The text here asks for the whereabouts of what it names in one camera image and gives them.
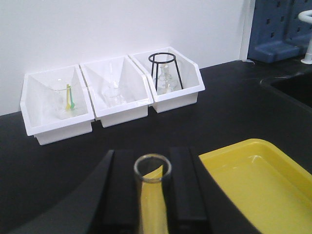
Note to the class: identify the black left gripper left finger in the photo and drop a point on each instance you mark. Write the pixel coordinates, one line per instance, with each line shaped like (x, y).
(104, 203)

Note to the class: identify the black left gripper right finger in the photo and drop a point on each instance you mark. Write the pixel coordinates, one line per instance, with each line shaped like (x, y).
(197, 204)

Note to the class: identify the yellow plastic tray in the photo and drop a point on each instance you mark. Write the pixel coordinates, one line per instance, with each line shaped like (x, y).
(269, 188)

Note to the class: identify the small glass beaker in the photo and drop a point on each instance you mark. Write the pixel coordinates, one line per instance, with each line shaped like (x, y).
(112, 97)

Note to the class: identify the white storage bin middle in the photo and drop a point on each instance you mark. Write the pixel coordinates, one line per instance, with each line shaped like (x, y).
(134, 90)

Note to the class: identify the white storage bin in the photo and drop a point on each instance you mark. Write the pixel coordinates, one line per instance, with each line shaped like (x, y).
(37, 112)
(134, 90)
(190, 75)

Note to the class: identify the white storage bin left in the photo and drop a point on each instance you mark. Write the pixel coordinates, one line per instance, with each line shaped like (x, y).
(37, 112)

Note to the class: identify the glass beaker with spatulas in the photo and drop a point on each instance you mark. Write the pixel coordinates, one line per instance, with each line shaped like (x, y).
(63, 103)

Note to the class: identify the white storage bin right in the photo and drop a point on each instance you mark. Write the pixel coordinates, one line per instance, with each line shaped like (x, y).
(190, 75)

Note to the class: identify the glass conical flask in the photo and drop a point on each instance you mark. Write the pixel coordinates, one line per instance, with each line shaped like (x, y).
(165, 82)

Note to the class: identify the glass stirring rod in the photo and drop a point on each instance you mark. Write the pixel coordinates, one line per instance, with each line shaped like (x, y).
(111, 76)

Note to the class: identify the black lab sink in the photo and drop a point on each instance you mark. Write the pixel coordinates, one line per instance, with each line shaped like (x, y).
(295, 88)

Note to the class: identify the blue pegboard drying rack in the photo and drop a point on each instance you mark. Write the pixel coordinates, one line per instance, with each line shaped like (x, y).
(277, 33)

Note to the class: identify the black wire tripod stand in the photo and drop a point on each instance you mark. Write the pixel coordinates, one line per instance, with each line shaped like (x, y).
(160, 58)

